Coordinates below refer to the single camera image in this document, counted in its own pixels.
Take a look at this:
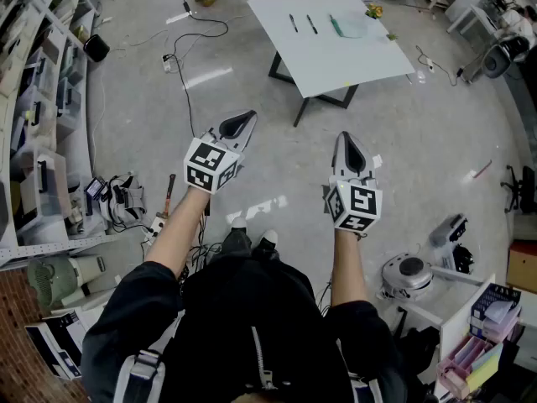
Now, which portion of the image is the black cylindrical bin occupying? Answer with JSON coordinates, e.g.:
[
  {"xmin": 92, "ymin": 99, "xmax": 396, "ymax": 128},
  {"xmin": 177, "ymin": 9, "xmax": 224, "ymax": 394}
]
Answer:
[{"xmin": 82, "ymin": 34, "xmax": 111, "ymax": 63}]

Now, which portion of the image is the brown box with red lid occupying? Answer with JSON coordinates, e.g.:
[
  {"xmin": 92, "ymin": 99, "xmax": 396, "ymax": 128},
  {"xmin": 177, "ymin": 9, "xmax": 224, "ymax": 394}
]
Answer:
[{"xmin": 505, "ymin": 240, "xmax": 537, "ymax": 294}]

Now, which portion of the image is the person's black clothing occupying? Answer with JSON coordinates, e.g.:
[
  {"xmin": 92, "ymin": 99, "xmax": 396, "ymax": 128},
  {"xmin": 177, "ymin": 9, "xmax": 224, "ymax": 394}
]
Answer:
[{"xmin": 81, "ymin": 224, "xmax": 408, "ymax": 403}]

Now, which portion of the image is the grey swivel chair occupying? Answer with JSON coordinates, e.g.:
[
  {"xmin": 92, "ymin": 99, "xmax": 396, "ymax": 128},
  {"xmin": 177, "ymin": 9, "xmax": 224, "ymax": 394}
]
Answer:
[{"xmin": 481, "ymin": 35, "xmax": 530, "ymax": 79}]

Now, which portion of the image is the small blue-screen device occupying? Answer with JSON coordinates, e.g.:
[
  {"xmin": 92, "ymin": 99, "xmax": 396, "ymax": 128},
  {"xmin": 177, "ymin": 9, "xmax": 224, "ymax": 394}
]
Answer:
[{"xmin": 85, "ymin": 176, "xmax": 108, "ymax": 202}]

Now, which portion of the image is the clear plastic pouch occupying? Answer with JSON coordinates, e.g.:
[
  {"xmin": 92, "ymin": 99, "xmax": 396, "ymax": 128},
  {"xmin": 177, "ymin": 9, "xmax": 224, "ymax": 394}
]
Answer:
[{"xmin": 328, "ymin": 13, "xmax": 371, "ymax": 39}]

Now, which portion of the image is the black table leg frame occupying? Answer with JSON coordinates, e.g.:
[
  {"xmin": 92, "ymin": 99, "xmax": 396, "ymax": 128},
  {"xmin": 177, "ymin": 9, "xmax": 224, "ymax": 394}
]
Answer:
[{"xmin": 268, "ymin": 50, "xmax": 360, "ymax": 128}]

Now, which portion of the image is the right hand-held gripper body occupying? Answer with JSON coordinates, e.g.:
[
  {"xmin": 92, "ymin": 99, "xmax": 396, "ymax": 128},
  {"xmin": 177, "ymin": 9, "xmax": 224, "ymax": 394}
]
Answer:
[{"xmin": 322, "ymin": 154, "xmax": 383, "ymax": 233}]

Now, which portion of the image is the grey round appliance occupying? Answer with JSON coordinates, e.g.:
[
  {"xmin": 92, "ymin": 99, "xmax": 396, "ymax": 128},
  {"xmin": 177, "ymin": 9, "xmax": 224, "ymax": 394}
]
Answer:
[{"xmin": 379, "ymin": 249, "xmax": 434, "ymax": 301}]

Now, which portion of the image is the pink desk organizer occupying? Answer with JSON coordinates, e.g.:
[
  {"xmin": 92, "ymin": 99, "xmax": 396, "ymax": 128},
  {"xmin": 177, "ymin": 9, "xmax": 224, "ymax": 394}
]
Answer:
[{"xmin": 435, "ymin": 333, "xmax": 504, "ymax": 400}]

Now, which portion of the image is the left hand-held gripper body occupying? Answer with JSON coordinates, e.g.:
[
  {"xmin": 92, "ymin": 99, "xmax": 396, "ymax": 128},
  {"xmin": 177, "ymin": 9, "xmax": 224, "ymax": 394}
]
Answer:
[{"xmin": 183, "ymin": 128, "xmax": 245, "ymax": 196}]

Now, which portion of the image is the white desk frame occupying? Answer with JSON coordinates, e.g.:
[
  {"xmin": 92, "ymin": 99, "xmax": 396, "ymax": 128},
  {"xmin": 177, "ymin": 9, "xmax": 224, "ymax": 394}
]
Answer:
[{"xmin": 398, "ymin": 264, "xmax": 498, "ymax": 394}]

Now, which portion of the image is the grey shoulder strap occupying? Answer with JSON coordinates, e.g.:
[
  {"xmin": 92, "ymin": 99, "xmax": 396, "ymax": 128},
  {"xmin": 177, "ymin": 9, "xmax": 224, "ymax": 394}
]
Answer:
[
  {"xmin": 348, "ymin": 371, "xmax": 383, "ymax": 403},
  {"xmin": 112, "ymin": 348, "xmax": 167, "ymax": 403}
]

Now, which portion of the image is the white metal shelving unit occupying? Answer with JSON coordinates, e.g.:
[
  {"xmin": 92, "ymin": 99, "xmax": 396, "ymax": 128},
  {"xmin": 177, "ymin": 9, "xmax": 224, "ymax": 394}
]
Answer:
[{"xmin": 0, "ymin": 0, "xmax": 111, "ymax": 264}]

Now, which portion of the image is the clear bin of black items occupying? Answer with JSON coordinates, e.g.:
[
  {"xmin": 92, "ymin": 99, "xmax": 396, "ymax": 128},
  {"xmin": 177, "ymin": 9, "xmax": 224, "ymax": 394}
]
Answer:
[{"xmin": 428, "ymin": 213, "xmax": 476, "ymax": 275}]

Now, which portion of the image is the purple file tray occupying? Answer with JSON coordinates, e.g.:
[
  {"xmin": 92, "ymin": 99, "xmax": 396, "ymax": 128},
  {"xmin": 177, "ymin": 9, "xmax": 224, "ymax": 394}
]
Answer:
[{"xmin": 469, "ymin": 283, "xmax": 524, "ymax": 343}]

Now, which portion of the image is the pale green fan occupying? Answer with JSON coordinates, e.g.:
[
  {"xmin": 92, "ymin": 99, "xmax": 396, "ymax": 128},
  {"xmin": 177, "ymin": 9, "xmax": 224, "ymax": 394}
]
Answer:
[{"xmin": 27, "ymin": 254, "xmax": 107, "ymax": 310}]

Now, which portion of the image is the black and white carton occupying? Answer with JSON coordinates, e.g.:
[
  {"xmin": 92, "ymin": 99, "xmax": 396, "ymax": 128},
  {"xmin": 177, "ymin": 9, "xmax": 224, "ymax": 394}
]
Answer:
[{"xmin": 24, "ymin": 308, "xmax": 91, "ymax": 381}]

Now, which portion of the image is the person's right forearm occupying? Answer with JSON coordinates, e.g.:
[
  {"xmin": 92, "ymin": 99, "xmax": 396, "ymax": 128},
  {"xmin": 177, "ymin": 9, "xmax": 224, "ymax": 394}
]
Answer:
[{"xmin": 330, "ymin": 227, "xmax": 371, "ymax": 309}]

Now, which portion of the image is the grey strap harness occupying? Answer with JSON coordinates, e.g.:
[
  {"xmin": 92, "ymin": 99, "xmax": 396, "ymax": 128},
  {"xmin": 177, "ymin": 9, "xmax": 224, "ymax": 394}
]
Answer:
[{"xmin": 98, "ymin": 174, "xmax": 148, "ymax": 231}]

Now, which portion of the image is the black floor cable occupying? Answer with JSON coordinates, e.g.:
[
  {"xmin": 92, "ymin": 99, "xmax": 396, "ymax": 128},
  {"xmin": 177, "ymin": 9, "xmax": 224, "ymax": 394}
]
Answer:
[{"xmin": 170, "ymin": 0, "xmax": 230, "ymax": 139}]

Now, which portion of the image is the black office chair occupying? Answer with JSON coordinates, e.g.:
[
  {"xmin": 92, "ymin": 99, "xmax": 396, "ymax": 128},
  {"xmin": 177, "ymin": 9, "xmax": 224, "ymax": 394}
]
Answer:
[{"xmin": 500, "ymin": 165, "xmax": 537, "ymax": 215}]

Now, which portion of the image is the red stick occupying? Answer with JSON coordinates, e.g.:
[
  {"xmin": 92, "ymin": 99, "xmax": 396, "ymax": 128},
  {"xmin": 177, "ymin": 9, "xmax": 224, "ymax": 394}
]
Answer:
[{"xmin": 470, "ymin": 160, "xmax": 493, "ymax": 180}]

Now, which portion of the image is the wooden handle hammer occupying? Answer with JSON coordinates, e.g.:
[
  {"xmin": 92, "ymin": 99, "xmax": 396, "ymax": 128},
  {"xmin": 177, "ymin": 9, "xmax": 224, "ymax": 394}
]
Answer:
[{"xmin": 154, "ymin": 173, "xmax": 177, "ymax": 226}]

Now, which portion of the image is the person's left forearm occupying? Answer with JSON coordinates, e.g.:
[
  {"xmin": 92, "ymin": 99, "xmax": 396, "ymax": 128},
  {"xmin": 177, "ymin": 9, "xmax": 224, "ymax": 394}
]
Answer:
[{"xmin": 143, "ymin": 185, "xmax": 211, "ymax": 279}]

